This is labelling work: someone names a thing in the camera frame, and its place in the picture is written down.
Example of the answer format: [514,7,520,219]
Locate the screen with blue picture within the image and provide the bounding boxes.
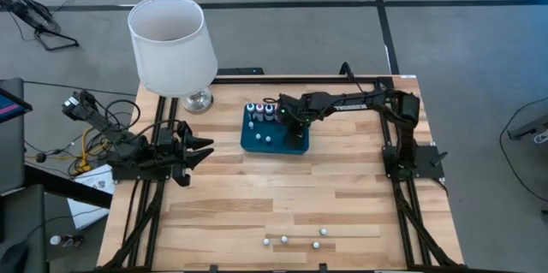
[0,87,34,125]

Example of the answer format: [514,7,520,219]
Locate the blue plastic tray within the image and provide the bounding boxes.
[240,103,311,157]

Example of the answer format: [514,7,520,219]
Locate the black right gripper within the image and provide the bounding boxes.
[276,92,320,151]

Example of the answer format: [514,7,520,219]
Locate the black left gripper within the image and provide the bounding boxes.
[156,121,215,187]

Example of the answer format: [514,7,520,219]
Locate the black beam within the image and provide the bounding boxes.
[23,164,115,211]

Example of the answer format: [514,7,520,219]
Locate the yellow cable bundle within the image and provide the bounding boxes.
[72,126,113,175]

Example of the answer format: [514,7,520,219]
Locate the thin black cable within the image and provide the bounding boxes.
[23,79,138,97]
[497,94,548,165]

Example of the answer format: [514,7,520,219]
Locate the black computer mouse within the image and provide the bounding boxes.
[0,242,30,273]

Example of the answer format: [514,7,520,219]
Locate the white paper sheet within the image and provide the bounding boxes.
[67,163,117,231]

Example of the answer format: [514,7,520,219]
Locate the white shade table lamp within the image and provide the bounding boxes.
[127,0,219,115]

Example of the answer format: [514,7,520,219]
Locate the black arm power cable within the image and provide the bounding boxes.
[339,62,357,82]

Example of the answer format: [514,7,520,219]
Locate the black flat box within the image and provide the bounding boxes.
[217,67,265,77]

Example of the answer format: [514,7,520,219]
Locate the black aluminium table frame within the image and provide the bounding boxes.
[96,74,468,273]

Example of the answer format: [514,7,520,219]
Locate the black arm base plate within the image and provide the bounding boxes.
[382,143,446,181]
[110,146,175,183]

